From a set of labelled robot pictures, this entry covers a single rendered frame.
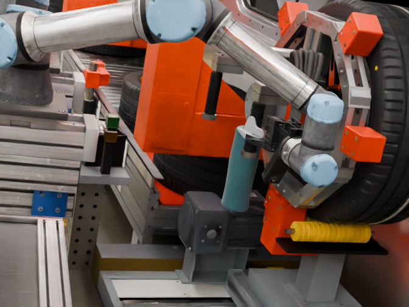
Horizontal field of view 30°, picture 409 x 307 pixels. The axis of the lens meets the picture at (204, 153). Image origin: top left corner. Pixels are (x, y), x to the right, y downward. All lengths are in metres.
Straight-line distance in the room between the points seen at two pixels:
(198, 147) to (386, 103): 0.90
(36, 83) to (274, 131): 0.60
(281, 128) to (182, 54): 0.84
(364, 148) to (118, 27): 0.69
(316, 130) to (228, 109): 1.08
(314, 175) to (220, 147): 1.11
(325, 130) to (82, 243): 1.45
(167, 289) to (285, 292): 0.44
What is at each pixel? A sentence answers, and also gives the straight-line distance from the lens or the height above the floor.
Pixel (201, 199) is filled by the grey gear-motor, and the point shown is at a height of 0.41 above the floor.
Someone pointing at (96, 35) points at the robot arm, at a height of 1.05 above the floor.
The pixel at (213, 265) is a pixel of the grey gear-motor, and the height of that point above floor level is 0.11.
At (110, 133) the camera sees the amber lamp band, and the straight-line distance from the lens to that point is 2.54.
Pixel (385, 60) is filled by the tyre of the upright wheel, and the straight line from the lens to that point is 2.05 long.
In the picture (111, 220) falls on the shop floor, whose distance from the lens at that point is 3.39.
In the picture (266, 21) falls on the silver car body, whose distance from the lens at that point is 3.18.
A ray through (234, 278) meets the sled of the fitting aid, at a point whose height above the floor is 0.17.
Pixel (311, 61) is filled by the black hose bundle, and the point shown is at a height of 1.02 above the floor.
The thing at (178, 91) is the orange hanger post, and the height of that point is 0.75.
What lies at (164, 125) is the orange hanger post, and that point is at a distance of 2.64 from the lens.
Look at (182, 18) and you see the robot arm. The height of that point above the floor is 1.12.
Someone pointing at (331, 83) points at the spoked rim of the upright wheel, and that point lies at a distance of 2.31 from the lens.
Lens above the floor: 1.34
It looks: 17 degrees down
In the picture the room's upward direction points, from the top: 10 degrees clockwise
